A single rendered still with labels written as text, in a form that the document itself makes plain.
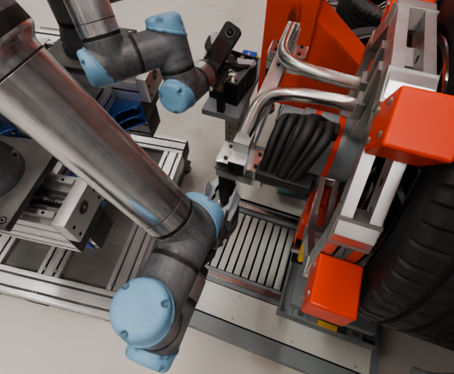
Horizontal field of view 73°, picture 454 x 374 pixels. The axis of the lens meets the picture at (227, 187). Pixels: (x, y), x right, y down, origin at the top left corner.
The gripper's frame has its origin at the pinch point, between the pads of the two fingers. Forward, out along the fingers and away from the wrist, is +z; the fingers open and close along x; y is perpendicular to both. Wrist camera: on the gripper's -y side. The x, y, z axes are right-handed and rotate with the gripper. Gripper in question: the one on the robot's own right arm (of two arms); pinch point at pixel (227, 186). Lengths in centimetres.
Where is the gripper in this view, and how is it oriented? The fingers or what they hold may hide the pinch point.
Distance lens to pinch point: 65.7
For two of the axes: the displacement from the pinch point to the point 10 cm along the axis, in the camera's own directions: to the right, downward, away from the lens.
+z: 3.5, -7.9, 5.0
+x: -9.4, -2.9, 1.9
